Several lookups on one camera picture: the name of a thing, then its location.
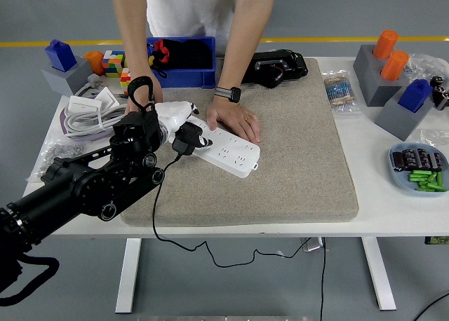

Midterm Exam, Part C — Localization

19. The black device housing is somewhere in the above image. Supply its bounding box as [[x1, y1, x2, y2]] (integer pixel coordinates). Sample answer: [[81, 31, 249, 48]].
[[241, 49, 309, 89]]

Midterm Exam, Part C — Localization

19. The thin black plug cord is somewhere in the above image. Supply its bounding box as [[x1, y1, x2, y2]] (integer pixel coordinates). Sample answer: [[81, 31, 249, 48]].
[[152, 154, 315, 270]]

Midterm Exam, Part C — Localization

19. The clear bag of metal nuts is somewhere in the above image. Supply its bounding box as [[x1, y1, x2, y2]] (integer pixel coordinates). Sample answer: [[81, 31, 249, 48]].
[[27, 138, 88, 182]]

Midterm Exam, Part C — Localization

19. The person's left hand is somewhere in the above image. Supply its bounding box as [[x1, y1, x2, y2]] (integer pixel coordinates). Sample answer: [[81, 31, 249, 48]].
[[205, 98, 262, 145]]

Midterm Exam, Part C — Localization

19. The white table leg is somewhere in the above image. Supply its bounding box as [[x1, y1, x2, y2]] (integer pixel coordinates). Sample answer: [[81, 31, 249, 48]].
[[114, 237, 143, 314], [361, 236, 397, 311]]

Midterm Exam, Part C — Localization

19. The grey-brown mat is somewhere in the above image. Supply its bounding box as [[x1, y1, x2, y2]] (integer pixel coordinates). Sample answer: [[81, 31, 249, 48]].
[[119, 57, 360, 227]]

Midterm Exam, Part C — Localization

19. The blue plastic bin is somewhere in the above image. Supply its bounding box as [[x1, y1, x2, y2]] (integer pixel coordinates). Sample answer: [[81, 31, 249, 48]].
[[146, 36, 217, 90]]

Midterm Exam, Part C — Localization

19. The black wrist watch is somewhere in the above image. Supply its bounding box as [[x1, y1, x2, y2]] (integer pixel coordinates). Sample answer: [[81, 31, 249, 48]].
[[213, 86, 242, 104]]

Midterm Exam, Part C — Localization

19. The black pouch with red trim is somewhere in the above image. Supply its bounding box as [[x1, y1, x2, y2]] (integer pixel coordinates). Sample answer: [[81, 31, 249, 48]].
[[147, 38, 215, 78]]

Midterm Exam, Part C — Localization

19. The black plug adapter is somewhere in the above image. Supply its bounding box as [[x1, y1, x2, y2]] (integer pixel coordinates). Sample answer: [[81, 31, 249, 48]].
[[171, 121, 206, 156]]

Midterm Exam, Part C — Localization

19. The large clear plastic bag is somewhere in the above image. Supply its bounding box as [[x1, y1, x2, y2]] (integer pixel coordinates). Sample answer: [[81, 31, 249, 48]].
[[403, 53, 449, 87]]

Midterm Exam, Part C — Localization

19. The white three-pin plug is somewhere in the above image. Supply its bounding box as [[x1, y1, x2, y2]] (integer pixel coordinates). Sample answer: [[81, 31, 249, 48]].
[[86, 73, 105, 90]]

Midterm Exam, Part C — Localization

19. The clear bag of resistors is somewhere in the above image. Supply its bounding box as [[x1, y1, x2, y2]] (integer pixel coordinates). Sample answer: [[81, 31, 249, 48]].
[[321, 70, 362, 114]]

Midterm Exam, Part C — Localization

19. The black hanging cable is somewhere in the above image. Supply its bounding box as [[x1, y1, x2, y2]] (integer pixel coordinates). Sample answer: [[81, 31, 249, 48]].
[[319, 237, 328, 321]]

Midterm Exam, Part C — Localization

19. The orange plastic toy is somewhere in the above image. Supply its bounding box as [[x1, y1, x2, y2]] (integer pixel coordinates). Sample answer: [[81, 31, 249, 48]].
[[82, 50, 105, 76]]

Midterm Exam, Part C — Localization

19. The light blue tray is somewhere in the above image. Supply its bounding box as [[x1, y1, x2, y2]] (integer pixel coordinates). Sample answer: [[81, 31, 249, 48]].
[[388, 142, 449, 198]]

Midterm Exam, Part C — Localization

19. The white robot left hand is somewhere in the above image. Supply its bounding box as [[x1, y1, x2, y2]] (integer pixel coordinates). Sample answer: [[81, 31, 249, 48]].
[[154, 101, 214, 150]]

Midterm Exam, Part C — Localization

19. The grey two-hole block holder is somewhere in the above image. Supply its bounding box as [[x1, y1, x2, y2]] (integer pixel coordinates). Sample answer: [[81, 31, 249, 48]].
[[352, 44, 411, 108]]

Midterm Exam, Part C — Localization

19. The orange cylinder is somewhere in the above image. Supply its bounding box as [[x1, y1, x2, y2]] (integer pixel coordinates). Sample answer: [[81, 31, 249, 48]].
[[380, 50, 410, 82], [372, 29, 400, 60]]

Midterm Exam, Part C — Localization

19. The white wall switch plate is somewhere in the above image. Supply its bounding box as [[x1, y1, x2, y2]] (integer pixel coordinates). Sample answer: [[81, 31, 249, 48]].
[[67, 95, 103, 116], [93, 88, 120, 110]]

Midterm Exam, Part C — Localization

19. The person's right hand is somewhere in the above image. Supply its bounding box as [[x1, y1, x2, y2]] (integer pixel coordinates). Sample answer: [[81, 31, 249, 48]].
[[124, 71, 164, 117]]

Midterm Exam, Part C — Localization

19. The grey one-hole block holder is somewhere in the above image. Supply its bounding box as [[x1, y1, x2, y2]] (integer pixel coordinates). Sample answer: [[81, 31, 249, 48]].
[[41, 57, 95, 97], [373, 88, 436, 142]]

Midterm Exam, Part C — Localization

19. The blue house-shaped block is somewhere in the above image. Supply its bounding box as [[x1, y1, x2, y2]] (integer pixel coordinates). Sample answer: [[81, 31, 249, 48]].
[[44, 39, 78, 72], [397, 78, 434, 114]]

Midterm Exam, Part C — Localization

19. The small clear plastic bag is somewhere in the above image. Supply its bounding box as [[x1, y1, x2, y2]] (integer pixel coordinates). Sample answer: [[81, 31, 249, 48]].
[[420, 129, 449, 149]]

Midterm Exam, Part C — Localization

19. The white power strip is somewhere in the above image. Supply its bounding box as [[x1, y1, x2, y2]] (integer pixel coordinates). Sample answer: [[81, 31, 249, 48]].
[[192, 116, 262, 179]]

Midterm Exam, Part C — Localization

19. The coiled white power cable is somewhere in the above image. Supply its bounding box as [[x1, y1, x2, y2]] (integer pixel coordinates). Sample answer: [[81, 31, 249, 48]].
[[64, 83, 129, 139]]

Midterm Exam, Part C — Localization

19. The grey under-table box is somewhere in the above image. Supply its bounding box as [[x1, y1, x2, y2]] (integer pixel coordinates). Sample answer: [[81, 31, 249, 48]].
[[300, 236, 324, 254]]

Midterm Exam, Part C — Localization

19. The black floor cable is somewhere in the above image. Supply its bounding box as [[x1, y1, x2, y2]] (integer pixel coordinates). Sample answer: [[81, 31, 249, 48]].
[[413, 292, 449, 321]]

